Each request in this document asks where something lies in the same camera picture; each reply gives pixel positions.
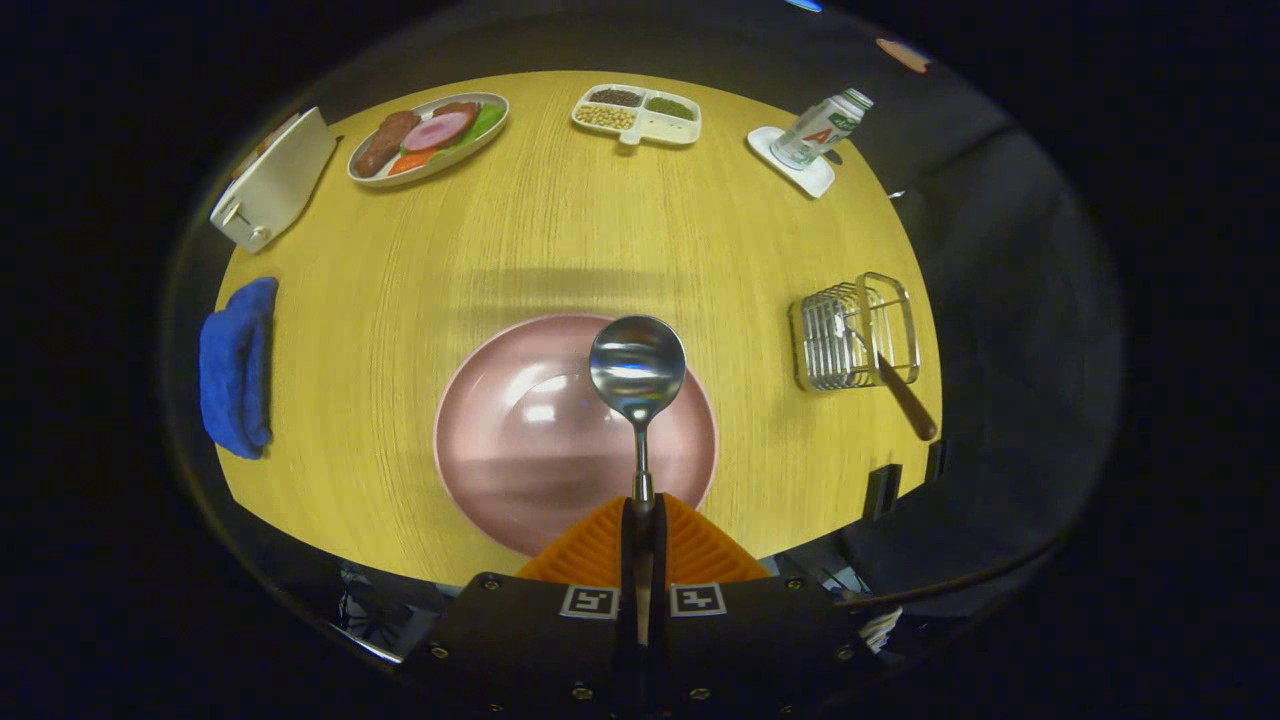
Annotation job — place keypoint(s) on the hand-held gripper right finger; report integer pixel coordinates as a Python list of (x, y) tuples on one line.
[(750, 630)]

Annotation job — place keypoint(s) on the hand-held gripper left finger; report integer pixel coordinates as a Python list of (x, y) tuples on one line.
[(530, 630)]

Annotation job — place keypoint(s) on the pink plate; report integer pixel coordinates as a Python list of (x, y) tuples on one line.
[(520, 440)]

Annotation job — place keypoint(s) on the black table clamp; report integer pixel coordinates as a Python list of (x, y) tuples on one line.
[(935, 460), (882, 490)]

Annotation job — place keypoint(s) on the blue folded cloth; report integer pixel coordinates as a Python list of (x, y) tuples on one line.
[(232, 370)]

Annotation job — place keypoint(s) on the white square coaster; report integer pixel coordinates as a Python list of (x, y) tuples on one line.
[(810, 180)]

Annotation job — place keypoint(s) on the grey food plate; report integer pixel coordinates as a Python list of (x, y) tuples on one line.
[(470, 155)]

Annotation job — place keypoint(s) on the orange carrot slice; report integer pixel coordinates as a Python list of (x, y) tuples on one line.
[(412, 162)]

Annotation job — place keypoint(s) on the clear plastic drink bottle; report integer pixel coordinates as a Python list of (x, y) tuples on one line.
[(820, 130)]

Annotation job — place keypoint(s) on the long brown meat slice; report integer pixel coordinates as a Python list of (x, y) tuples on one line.
[(385, 145)]

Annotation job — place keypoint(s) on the pink ham slice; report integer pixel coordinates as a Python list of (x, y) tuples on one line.
[(436, 131)]

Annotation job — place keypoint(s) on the white divided bean dish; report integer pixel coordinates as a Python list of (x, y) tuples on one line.
[(665, 128)]

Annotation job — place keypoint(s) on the green lettuce leaf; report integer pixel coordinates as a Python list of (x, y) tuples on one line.
[(485, 122)]

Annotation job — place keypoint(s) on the white toaster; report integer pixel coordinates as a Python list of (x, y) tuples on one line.
[(275, 185)]

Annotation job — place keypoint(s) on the short brown meat slice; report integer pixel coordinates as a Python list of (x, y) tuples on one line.
[(458, 108)]

